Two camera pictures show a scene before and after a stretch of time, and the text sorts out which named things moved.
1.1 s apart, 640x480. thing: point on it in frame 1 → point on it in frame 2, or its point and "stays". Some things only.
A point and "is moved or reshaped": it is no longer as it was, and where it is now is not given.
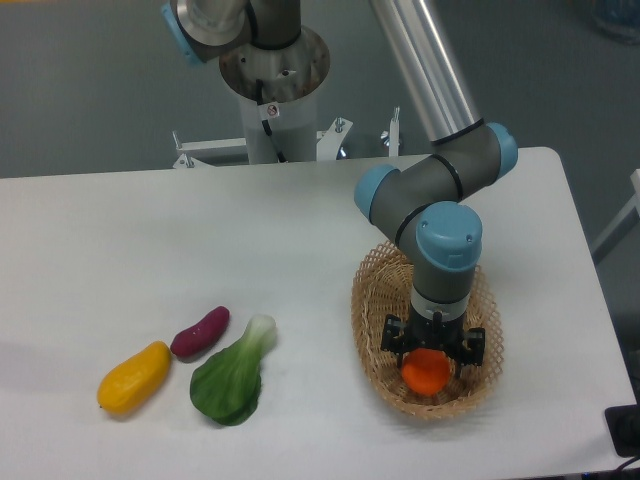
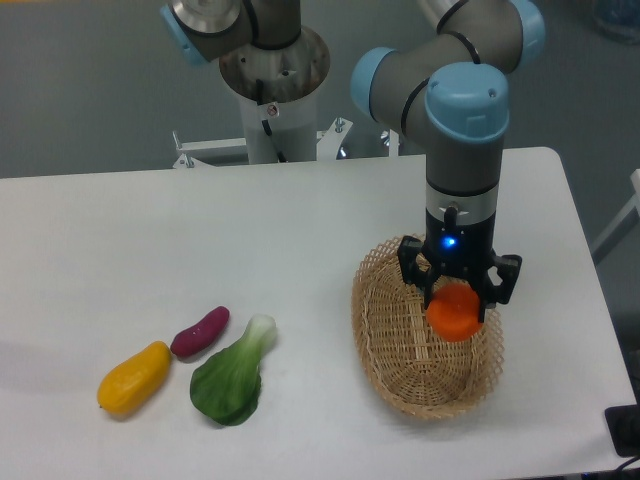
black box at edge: x=624 y=424 stays
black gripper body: x=446 y=334 → x=463 y=250
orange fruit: x=426 y=371 is moved or reshaped
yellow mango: x=132 y=382 stays
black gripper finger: x=475 y=346 → x=508 y=268
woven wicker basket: x=384 y=285 stays
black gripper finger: x=393 y=337 → x=408 y=250
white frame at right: x=622 y=225 stays
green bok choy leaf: x=226 y=383 stays
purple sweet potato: x=201 y=336 stays
